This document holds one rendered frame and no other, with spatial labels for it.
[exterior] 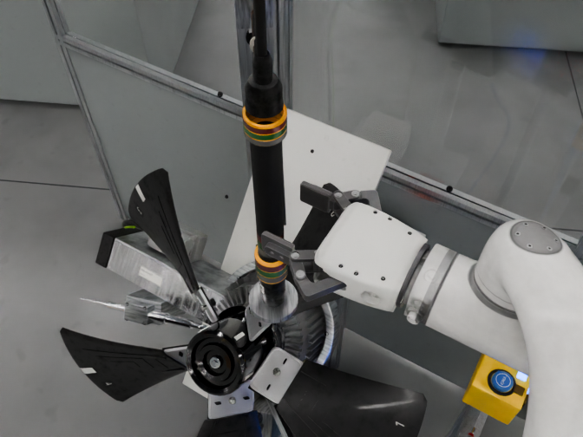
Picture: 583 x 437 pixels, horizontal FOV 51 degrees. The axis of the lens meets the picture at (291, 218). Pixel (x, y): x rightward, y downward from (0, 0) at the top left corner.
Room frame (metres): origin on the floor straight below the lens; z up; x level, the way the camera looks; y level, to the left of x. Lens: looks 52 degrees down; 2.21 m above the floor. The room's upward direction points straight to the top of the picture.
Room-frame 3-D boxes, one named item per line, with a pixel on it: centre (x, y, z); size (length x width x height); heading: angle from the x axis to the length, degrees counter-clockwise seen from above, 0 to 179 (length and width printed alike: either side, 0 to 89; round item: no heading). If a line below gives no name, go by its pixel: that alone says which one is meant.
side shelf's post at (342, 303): (0.97, -0.15, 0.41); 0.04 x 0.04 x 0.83; 59
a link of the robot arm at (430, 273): (0.34, -0.14, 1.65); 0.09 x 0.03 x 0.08; 149
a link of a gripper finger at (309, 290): (0.35, -0.04, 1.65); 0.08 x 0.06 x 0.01; 142
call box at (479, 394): (0.51, -0.43, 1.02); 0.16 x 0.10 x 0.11; 149
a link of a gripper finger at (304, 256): (0.37, -0.03, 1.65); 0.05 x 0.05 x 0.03; 52
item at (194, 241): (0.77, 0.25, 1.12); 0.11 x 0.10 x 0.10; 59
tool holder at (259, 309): (0.45, 0.03, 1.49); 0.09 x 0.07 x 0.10; 4
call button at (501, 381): (0.47, -0.41, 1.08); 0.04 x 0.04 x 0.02
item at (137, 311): (0.62, 0.32, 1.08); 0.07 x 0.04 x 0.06; 70
